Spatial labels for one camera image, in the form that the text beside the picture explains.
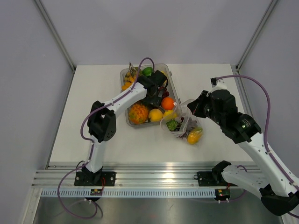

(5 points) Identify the yellow green mango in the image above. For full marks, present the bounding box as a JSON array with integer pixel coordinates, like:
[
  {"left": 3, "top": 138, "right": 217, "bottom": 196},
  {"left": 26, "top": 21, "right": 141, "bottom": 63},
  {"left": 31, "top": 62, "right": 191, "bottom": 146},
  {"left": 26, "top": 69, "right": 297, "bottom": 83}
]
[{"left": 187, "top": 127, "right": 203, "bottom": 145}]

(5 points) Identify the green bell pepper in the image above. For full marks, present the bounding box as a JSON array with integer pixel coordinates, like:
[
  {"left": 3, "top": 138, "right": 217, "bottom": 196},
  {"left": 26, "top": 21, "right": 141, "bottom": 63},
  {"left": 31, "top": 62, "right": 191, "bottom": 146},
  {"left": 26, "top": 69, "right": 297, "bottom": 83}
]
[{"left": 142, "top": 67, "right": 154, "bottom": 77}]

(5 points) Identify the aluminium frame post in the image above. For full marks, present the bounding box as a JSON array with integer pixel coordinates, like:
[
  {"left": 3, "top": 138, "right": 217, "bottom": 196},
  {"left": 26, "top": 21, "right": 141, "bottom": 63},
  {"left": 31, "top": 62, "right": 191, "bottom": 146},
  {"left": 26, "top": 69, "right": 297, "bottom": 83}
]
[
  {"left": 235, "top": 0, "right": 280, "bottom": 72},
  {"left": 33, "top": 0, "right": 76, "bottom": 73}
]

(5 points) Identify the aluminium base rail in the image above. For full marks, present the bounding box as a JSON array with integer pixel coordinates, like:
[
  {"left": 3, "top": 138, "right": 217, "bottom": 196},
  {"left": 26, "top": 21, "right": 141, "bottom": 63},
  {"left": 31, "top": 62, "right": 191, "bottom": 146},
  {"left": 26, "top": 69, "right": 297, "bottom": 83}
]
[{"left": 31, "top": 162, "right": 216, "bottom": 189}]

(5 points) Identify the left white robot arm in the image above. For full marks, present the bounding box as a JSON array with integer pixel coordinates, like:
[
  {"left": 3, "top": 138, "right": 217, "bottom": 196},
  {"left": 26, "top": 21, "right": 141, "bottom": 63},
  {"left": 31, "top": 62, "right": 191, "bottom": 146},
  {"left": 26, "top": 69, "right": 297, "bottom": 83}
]
[{"left": 74, "top": 70, "right": 168, "bottom": 187}]

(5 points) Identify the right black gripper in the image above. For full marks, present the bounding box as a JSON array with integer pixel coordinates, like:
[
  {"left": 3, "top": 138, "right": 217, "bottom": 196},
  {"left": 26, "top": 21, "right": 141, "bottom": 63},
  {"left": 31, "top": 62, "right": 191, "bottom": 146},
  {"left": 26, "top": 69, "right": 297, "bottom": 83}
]
[{"left": 188, "top": 90, "right": 225, "bottom": 127}]

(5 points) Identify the yellow ginger root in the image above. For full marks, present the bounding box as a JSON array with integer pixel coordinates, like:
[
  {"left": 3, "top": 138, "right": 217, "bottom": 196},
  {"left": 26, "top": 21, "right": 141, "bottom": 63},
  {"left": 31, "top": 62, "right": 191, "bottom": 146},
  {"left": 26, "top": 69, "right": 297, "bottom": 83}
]
[{"left": 121, "top": 77, "right": 135, "bottom": 91}]

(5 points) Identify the clear plastic food bin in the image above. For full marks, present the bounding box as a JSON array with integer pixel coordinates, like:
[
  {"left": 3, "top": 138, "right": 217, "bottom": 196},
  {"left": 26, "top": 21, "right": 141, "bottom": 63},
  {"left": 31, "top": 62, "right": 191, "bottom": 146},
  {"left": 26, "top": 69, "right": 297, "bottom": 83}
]
[{"left": 125, "top": 63, "right": 180, "bottom": 128}]

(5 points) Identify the yellow lemon at back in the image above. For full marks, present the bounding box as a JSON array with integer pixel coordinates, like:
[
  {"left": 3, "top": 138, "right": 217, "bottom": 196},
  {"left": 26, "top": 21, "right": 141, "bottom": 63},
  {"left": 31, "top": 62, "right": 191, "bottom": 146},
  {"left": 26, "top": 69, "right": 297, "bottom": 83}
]
[{"left": 161, "top": 71, "right": 168, "bottom": 88}]

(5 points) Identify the small yellow fruit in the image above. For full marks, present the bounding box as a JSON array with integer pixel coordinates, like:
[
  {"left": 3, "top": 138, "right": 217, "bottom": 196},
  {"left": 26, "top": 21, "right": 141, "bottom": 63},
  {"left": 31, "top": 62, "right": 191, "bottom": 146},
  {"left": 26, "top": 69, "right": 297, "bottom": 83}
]
[{"left": 148, "top": 108, "right": 163, "bottom": 122}]

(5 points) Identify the red grape bunch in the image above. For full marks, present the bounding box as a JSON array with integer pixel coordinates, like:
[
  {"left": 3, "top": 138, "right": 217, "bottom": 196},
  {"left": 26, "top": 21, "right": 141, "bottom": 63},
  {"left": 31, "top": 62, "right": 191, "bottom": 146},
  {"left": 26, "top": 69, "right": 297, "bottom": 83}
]
[
  {"left": 158, "top": 86, "right": 169, "bottom": 99},
  {"left": 179, "top": 118, "right": 200, "bottom": 139}
]

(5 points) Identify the tan grape bunch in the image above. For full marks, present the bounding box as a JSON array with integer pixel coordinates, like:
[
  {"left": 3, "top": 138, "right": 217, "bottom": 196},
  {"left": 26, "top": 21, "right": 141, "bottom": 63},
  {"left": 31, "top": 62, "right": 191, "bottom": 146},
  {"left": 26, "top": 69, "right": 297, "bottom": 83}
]
[{"left": 124, "top": 67, "right": 138, "bottom": 84}]

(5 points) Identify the dark blue grape bunch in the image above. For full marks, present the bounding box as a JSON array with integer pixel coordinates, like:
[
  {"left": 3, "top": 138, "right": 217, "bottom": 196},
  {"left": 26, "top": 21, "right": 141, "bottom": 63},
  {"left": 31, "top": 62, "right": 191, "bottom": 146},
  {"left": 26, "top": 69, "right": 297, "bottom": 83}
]
[{"left": 166, "top": 118, "right": 184, "bottom": 132}]

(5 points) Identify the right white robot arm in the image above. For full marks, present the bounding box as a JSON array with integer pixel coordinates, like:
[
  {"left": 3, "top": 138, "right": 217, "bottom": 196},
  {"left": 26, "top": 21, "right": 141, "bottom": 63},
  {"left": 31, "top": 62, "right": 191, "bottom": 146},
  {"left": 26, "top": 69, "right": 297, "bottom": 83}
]
[{"left": 187, "top": 77, "right": 299, "bottom": 216}]

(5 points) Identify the right aluminium frame post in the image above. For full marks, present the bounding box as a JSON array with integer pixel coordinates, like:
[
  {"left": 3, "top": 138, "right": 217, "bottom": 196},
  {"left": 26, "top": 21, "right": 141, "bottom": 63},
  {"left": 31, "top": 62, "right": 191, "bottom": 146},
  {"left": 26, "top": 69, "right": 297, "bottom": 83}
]
[{"left": 235, "top": 0, "right": 280, "bottom": 72}]

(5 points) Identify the white slotted cable duct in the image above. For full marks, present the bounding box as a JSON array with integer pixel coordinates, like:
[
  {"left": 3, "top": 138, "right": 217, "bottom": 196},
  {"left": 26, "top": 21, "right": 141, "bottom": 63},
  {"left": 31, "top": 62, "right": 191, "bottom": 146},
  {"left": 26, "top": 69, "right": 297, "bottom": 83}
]
[{"left": 41, "top": 188, "right": 216, "bottom": 198}]

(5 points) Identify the clear zip top bag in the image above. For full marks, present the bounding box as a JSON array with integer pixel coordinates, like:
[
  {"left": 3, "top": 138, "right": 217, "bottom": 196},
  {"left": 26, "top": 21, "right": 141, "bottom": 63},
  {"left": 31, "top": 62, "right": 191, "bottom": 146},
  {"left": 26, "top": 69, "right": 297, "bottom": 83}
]
[{"left": 160, "top": 99, "right": 203, "bottom": 145}]

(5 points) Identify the orange spiky pineapple fruit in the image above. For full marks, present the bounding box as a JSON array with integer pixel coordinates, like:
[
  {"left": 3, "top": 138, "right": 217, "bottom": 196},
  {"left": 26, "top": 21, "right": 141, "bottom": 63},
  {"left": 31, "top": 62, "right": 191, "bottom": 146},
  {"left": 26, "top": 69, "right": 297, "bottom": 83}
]
[{"left": 128, "top": 104, "right": 149, "bottom": 125}]

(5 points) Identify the left aluminium frame post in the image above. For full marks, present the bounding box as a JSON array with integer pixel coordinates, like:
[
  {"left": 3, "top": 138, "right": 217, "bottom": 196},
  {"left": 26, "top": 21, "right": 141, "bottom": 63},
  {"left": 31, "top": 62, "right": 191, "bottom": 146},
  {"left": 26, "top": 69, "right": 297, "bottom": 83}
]
[{"left": 33, "top": 0, "right": 76, "bottom": 73}]

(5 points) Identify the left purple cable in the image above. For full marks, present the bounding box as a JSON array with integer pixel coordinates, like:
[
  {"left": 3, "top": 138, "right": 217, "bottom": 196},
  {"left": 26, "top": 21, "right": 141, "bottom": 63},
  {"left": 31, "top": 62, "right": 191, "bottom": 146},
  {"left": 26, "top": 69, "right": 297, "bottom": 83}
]
[{"left": 57, "top": 57, "right": 155, "bottom": 220}]

